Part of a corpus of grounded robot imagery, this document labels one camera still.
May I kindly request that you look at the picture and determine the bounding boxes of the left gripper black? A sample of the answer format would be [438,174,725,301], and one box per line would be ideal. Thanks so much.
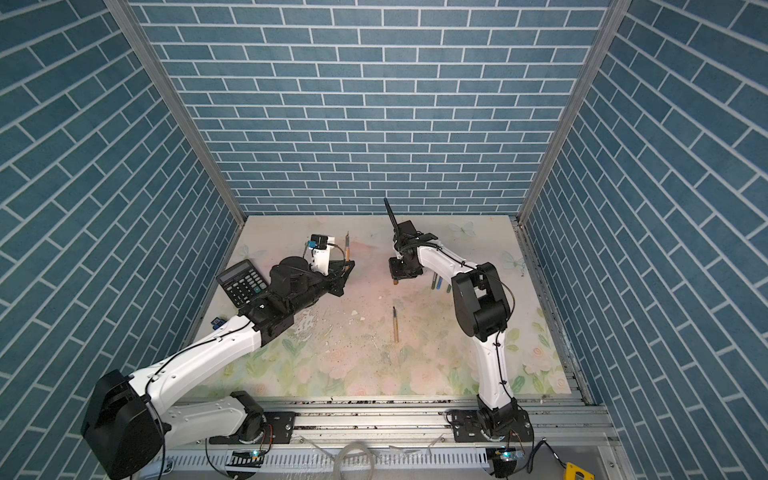
[287,257,355,317]

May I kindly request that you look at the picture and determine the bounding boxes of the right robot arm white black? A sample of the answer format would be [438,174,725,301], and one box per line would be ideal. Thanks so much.
[389,234,534,442]

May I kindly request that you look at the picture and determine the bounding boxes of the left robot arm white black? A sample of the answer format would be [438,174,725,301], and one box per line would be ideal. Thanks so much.
[81,256,355,479]

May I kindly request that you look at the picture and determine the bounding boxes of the black desk calculator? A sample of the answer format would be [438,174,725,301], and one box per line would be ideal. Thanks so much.
[216,259,267,309]

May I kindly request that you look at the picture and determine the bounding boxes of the blue stapler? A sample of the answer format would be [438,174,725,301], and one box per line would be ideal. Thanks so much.
[211,317,227,330]

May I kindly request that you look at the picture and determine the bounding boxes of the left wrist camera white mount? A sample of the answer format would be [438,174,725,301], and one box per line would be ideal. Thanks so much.
[305,234,336,276]

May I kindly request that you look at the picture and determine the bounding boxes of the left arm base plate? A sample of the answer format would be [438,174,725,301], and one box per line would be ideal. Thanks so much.
[209,411,296,446]

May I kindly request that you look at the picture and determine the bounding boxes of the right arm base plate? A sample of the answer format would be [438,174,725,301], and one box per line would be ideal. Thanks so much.
[444,407,535,443]

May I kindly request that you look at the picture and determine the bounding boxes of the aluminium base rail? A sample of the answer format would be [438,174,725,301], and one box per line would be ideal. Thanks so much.
[138,395,630,479]

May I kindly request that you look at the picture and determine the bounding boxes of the clear looped cable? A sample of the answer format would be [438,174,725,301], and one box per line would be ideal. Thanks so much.
[331,440,377,480]

